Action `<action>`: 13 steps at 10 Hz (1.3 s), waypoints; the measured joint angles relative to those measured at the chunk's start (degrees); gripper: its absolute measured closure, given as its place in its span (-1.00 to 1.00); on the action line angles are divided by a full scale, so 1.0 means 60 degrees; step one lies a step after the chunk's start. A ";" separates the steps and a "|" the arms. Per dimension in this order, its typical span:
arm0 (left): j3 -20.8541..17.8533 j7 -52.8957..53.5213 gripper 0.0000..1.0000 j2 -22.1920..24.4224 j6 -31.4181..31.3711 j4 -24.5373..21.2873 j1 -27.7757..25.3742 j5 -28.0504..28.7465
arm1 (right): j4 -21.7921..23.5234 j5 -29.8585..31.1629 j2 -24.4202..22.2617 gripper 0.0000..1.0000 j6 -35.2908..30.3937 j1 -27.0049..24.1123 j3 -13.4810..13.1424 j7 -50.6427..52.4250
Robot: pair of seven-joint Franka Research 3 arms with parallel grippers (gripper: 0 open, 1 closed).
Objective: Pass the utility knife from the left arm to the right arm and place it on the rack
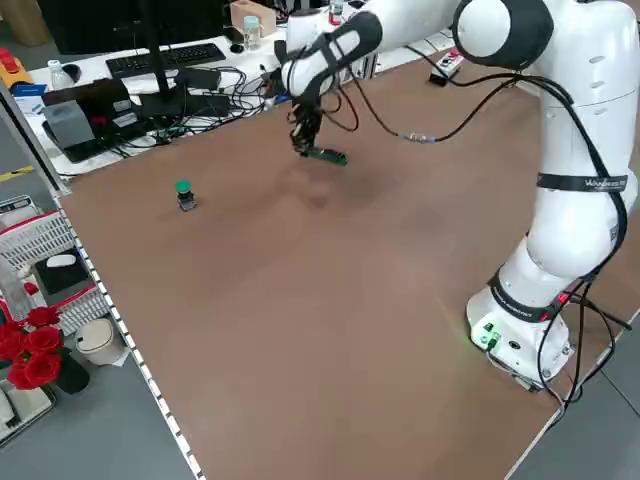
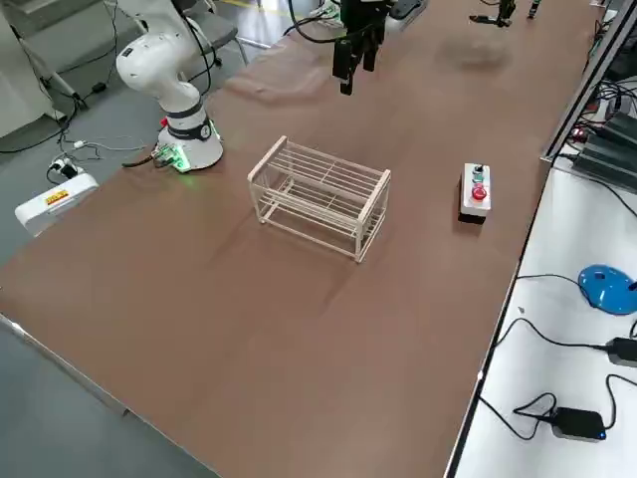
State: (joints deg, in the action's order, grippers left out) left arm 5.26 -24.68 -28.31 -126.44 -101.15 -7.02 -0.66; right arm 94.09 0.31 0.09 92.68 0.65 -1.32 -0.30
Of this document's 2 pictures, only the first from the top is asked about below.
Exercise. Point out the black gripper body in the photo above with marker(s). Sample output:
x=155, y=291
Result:
x=306, y=112

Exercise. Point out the green utility knife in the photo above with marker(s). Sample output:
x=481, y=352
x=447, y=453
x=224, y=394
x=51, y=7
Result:
x=330, y=157

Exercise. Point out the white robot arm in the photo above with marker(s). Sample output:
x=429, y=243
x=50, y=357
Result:
x=575, y=150

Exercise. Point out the small black round cap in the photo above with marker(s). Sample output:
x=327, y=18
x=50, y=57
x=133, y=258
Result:
x=236, y=48

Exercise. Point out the clear plastic water bottle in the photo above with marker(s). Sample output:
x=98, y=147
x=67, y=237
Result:
x=252, y=32

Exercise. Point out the brown cardboard box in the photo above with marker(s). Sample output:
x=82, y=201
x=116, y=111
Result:
x=269, y=20

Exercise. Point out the white bottle red label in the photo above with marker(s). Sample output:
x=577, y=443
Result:
x=336, y=12

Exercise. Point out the black dock box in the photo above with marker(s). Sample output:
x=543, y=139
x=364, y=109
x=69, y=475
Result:
x=200, y=77

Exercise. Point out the black keyboard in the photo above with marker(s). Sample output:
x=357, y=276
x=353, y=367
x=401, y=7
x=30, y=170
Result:
x=195, y=54

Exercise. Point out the white button control box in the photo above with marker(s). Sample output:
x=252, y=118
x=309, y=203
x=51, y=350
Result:
x=447, y=62

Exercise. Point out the black monitor stand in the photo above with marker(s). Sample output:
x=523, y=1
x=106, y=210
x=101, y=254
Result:
x=157, y=65

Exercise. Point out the black computer monitor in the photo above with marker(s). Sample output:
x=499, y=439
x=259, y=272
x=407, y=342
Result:
x=90, y=25

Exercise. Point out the black computer mouse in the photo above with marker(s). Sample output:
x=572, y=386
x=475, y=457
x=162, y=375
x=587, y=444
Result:
x=72, y=72

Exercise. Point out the small clear bottle white cap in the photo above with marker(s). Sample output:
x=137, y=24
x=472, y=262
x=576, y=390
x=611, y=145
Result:
x=56, y=71

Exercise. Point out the blue white carton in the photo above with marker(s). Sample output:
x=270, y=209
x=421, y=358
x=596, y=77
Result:
x=29, y=100

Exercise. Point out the white computer mouse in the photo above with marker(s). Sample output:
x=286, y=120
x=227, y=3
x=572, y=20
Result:
x=61, y=260

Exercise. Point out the black mouse pad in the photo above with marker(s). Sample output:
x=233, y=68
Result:
x=65, y=280

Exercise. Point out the white plastic basket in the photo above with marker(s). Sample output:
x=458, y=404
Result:
x=30, y=240

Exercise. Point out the small white waste bin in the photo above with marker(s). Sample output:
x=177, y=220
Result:
x=97, y=342

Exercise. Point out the black vase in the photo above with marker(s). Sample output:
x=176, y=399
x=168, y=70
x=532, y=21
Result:
x=72, y=377

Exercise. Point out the red rose bouquet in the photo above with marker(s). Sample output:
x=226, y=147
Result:
x=35, y=360

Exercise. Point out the white tray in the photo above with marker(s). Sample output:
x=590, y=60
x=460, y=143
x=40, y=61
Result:
x=27, y=410

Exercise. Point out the aluminium frame post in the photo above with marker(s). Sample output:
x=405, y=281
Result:
x=371, y=67
x=35, y=150

